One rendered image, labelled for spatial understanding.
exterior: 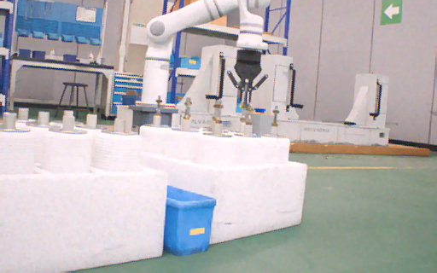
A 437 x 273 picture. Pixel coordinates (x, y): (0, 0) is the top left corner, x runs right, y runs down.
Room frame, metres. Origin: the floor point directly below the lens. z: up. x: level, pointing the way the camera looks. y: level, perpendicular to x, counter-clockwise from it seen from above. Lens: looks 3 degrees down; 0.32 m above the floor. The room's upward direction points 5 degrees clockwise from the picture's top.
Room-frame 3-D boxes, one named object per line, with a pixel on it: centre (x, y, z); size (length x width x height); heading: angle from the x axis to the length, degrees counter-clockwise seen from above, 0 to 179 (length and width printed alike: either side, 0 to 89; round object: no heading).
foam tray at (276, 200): (1.35, 0.00, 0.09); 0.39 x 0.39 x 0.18; 47
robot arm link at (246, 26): (1.44, -0.07, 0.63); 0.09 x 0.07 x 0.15; 81
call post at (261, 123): (1.61, -0.14, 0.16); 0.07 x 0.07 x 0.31; 47
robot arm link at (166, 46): (1.76, 0.24, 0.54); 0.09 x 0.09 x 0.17; 87
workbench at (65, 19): (6.50, 2.28, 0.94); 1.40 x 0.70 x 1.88; 121
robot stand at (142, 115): (1.76, 0.24, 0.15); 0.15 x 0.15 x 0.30; 31
